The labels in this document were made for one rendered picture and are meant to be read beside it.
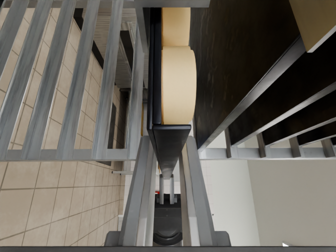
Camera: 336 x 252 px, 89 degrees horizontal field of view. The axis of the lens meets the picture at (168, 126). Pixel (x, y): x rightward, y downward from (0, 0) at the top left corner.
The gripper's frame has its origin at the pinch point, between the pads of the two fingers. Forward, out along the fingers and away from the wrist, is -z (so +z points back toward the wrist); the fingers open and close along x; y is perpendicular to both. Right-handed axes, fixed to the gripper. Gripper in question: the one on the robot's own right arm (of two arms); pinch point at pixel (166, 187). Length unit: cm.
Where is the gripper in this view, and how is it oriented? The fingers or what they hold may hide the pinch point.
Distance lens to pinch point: 41.5
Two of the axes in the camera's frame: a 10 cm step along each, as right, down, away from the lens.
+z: 0.0, 9.8, 1.8
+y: 0.1, 1.8, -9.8
